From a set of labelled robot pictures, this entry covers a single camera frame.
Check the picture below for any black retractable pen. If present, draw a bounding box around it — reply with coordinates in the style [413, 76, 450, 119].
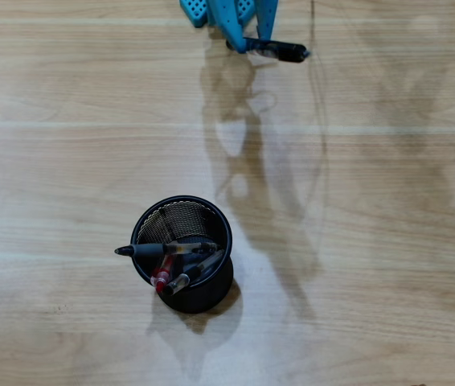
[225, 36, 311, 64]

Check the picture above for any red clear retractable pen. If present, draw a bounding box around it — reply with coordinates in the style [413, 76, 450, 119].
[150, 255, 176, 293]

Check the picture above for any black mesh pen holder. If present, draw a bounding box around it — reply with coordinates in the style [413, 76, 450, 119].
[129, 195, 235, 315]

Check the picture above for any clear pen grey grip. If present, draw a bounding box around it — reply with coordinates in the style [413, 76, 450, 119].
[113, 240, 219, 258]

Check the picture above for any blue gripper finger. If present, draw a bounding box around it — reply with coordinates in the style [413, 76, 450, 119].
[254, 0, 281, 43]
[207, 0, 249, 55]

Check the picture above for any clear stick pen black cap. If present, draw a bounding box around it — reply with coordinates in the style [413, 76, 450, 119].
[162, 248, 225, 298]

